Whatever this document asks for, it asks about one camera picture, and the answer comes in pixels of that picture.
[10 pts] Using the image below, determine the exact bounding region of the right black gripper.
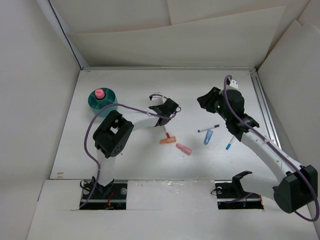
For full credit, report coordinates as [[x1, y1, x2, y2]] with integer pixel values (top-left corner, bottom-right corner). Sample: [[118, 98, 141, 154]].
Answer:
[[197, 86, 231, 122]]

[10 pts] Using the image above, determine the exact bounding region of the aluminium rail right side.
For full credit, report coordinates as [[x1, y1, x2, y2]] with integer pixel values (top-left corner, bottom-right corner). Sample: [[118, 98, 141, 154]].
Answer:
[[249, 68, 282, 149]]

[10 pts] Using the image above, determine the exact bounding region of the blue highlighter marker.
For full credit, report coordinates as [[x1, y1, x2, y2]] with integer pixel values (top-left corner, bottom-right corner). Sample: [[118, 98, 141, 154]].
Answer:
[[203, 129, 213, 146]]

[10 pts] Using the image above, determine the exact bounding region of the pink capped glue stick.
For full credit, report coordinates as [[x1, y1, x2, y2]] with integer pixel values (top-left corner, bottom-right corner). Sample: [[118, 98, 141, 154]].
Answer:
[[94, 88, 106, 101]]

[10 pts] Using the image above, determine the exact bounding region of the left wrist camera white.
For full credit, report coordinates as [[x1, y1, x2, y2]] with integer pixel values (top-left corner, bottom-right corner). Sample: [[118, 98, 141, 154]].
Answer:
[[149, 92, 166, 106]]

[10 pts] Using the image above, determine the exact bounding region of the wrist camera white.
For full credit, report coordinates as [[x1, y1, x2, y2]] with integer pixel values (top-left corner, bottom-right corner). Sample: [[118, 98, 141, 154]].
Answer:
[[149, 92, 166, 106], [227, 79, 239, 90]]

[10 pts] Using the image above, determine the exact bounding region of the orange highlighter marker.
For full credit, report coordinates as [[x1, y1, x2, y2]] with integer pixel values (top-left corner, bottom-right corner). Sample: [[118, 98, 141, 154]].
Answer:
[[159, 136, 177, 145]]

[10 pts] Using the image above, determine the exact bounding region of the white pen purple cap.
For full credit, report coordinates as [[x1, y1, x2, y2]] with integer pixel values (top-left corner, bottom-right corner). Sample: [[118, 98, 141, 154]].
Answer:
[[197, 124, 220, 133]]

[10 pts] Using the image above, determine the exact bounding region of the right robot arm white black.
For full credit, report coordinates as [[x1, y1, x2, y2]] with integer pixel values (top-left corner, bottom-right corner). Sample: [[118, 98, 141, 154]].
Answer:
[[197, 87, 320, 214]]

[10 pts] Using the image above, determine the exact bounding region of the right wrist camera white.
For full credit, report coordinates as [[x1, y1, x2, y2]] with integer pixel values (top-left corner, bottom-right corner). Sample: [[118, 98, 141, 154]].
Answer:
[[227, 79, 239, 90]]

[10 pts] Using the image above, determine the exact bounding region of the white pen blue cap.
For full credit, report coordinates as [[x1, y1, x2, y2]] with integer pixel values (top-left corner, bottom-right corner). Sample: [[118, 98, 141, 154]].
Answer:
[[225, 136, 235, 150]]

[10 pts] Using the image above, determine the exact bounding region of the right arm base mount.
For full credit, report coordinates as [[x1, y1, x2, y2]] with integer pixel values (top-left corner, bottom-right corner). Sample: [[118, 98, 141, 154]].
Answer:
[[210, 170, 264, 210]]

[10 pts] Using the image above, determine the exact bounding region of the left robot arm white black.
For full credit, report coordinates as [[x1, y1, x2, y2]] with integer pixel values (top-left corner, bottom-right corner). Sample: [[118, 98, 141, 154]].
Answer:
[[93, 98, 181, 199]]

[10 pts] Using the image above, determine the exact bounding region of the pink highlighter marker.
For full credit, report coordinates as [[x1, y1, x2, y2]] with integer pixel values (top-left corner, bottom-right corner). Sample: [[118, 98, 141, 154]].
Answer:
[[175, 143, 192, 156]]

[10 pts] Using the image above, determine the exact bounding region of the teal round compartment organizer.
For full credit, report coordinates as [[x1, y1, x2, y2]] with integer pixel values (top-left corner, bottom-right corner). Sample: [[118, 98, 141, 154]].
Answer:
[[87, 87, 118, 114]]

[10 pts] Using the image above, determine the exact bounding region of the white pen red cap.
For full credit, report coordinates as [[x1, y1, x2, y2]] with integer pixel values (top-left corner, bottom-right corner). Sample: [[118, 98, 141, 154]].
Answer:
[[162, 125, 171, 138]]

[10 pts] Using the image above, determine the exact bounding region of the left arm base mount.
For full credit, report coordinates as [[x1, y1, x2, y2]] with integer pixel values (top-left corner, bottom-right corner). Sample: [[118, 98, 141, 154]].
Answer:
[[79, 177, 128, 210]]

